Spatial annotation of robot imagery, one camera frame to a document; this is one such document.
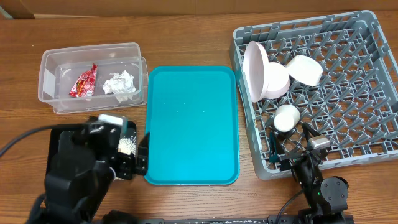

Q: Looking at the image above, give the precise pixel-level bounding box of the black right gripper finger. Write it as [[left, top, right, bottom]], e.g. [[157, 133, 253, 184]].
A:
[[269, 131, 285, 162], [302, 122, 323, 140]]

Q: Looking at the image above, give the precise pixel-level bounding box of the white cup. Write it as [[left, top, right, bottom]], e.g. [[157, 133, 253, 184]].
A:
[[274, 105, 300, 132]]

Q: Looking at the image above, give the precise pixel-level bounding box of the red snack wrapper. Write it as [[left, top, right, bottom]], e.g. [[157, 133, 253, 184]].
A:
[[69, 64, 98, 98]]

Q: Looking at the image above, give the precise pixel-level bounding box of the white tissue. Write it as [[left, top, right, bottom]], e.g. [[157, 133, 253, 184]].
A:
[[103, 70, 136, 103]]

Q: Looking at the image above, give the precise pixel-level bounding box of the pink bowl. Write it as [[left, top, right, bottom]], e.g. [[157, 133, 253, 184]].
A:
[[265, 62, 290, 99]]

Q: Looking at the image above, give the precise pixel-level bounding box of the white bowl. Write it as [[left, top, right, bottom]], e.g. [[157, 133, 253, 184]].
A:
[[285, 55, 323, 86]]

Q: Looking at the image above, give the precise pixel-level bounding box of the pink plate with food scraps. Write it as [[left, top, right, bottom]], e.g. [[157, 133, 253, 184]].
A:
[[243, 41, 269, 103]]

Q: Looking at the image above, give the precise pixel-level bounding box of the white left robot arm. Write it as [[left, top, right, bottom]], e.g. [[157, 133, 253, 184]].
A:
[[27, 116, 150, 223]]

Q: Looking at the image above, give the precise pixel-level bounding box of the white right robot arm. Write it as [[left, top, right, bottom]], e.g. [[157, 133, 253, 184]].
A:
[[275, 123, 354, 224]]

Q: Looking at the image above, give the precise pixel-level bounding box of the grey dishwasher rack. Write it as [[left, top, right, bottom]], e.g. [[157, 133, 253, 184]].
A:
[[230, 11, 397, 180]]

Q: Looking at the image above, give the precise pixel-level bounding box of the black tray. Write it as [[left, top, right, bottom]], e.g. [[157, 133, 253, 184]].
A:
[[46, 116, 138, 180]]

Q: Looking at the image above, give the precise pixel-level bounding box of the food scraps pile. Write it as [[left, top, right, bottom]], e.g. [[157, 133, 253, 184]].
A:
[[118, 137, 136, 155]]

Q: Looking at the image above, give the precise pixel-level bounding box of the clear plastic container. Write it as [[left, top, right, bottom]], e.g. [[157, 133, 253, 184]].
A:
[[38, 42, 148, 114]]

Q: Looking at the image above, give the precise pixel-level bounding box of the teal plastic tray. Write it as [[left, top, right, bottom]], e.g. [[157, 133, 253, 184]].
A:
[[145, 66, 239, 185]]

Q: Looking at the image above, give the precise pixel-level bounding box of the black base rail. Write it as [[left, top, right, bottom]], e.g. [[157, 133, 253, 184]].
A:
[[93, 210, 354, 224]]

